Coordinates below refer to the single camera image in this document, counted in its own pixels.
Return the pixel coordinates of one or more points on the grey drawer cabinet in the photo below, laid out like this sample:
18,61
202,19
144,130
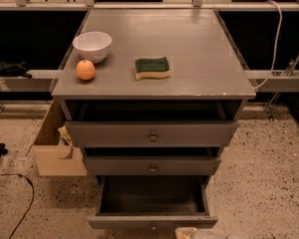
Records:
206,82

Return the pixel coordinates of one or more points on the grey bottom drawer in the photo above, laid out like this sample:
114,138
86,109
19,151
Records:
151,202

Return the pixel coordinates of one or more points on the green yellow sponge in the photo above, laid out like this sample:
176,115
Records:
152,68

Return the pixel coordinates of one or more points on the cardboard box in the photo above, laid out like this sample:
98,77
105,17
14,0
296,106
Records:
54,156

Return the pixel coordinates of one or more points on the grey top drawer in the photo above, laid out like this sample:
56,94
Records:
151,133

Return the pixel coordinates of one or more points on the white bowl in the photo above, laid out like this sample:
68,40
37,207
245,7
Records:
93,46

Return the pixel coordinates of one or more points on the orange fruit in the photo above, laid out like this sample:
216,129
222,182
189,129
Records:
85,70

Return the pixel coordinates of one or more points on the grey drawer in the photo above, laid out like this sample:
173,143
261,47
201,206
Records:
151,133
152,165
151,202

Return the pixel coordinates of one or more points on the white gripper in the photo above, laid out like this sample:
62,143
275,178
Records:
185,233

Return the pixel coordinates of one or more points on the grey middle drawer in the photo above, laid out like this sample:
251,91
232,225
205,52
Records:
152,165

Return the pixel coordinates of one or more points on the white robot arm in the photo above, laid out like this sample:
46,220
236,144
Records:
232,236

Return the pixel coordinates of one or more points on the black object on rail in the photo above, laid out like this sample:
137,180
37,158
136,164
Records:
14,70

